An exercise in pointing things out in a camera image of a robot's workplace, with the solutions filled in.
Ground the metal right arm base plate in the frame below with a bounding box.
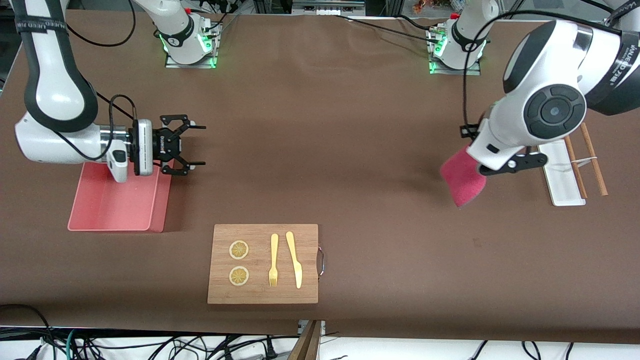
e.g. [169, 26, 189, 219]
[164, 17, 220, 70]

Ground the metal table bracket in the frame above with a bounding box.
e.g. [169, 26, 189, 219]
[297, 320, 327, 337]

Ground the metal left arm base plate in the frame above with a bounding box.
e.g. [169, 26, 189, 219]
[428, 26, 482, 76]

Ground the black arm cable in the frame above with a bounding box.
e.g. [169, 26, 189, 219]
[462, 9, 623, 132]
[64, 0, 139, 162]

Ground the brown wooden beam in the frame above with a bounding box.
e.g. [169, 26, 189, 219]
[287, 320, 321, 360]

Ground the yellow plastic knife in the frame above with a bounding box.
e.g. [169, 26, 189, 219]
[285, 231, 303, 290]

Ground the pink cleaning cloth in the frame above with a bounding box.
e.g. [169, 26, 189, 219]
[439, 146, 487, 209]

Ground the black looped floor cable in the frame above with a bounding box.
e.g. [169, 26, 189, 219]
[0, 303, 57, 360]

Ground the black cable on table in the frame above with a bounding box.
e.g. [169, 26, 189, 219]
[332, 14, 442, 45]

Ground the yellow plastic fork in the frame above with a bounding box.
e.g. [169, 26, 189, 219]
[268, 233, 280, 288]

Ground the aluminium frame profile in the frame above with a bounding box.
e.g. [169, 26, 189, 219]
[291, 0, 367, 16]

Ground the wooden cutting board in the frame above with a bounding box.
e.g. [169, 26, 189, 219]
[207, 223, 319, 305]

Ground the pink plastic bin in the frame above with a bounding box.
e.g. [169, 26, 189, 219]
[67, 159, 174, 233]

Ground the white rectangular tray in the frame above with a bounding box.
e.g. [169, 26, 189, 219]
[538, 139, 587, 207]

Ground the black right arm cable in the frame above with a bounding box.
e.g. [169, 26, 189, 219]
[64, 0, 139, 162]

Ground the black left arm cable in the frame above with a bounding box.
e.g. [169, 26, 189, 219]
[462, 9, 623, 132]

